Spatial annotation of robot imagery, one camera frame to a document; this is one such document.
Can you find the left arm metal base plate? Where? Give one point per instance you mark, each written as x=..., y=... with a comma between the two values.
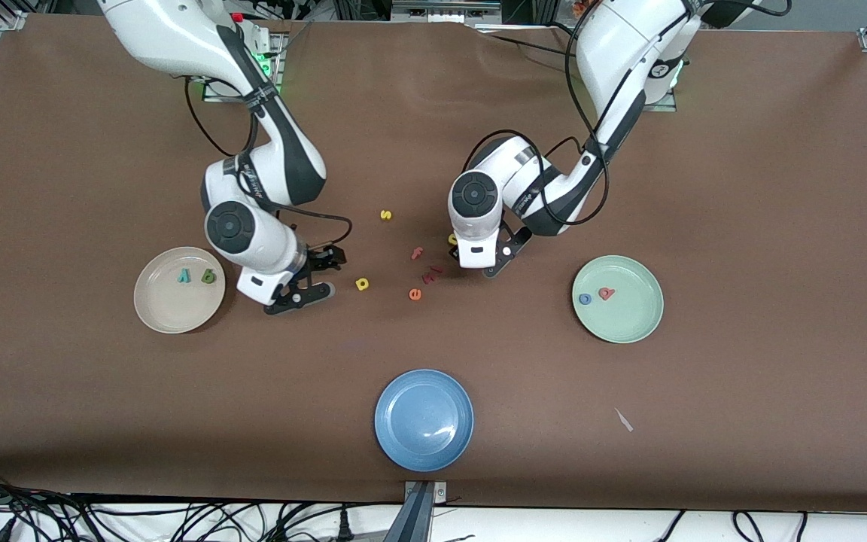
x=667, y=105

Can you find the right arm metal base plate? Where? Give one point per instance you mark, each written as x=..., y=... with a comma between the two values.
x=280, y=75

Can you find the dark red foam letter k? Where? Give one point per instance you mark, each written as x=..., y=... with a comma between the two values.
x=432, y=273

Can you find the blue plate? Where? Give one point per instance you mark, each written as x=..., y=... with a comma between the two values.
x=424, y=420

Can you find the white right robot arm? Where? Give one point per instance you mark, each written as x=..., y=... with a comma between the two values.
x=170, y=38

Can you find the teal foam letter y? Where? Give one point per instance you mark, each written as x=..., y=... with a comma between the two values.
x=184, y=276

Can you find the orange artificial flowers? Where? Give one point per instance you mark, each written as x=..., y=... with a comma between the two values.
x=580, y=7

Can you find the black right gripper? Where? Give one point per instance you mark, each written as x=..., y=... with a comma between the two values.
x=320, y=260

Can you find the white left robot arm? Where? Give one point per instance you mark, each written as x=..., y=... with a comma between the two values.
x=622, y=45

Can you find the small white paper scrap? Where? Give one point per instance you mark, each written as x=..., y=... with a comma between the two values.
x=623, y=420

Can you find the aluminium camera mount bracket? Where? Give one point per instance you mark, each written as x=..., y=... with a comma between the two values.
x=418, y=512

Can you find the pale green plate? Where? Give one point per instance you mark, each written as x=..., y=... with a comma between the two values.
x=625, y=320

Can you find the brown table mat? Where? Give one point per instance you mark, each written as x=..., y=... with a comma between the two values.
x=102, y=414

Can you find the black power plug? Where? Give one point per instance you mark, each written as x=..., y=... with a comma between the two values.
x=343, y=523

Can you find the beige brown plate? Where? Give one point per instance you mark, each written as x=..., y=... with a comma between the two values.
x=170, y=309

